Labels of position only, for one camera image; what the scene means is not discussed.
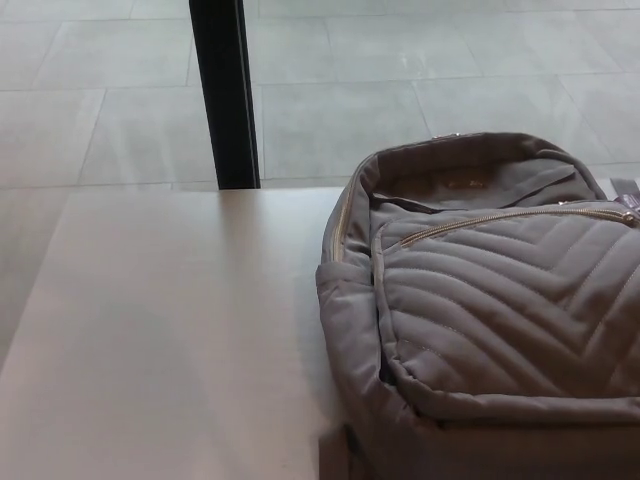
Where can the grey-brown quilted backpack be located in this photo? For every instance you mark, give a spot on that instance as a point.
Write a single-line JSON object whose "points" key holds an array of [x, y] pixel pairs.
{"points": [[490, 300]]}

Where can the pink shiny bag charm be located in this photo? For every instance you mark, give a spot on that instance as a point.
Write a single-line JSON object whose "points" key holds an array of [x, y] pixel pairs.
{"points": [[629, 206]]}

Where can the black window frame post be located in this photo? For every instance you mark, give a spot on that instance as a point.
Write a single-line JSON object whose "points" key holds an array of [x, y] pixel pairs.
{"points": [[225, 100]]}

